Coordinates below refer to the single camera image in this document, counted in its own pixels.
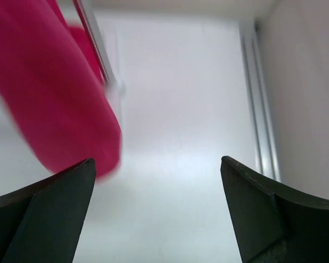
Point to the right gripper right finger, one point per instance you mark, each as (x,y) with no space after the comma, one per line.
(272,221)

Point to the aluminium rail right side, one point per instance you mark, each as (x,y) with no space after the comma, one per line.
(267,161)

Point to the red t shirt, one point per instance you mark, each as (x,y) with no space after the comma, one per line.
(50,84)

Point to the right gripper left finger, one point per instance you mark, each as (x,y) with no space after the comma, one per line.
(42,222)

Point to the metal clothes rack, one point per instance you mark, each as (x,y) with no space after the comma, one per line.
(113,87)

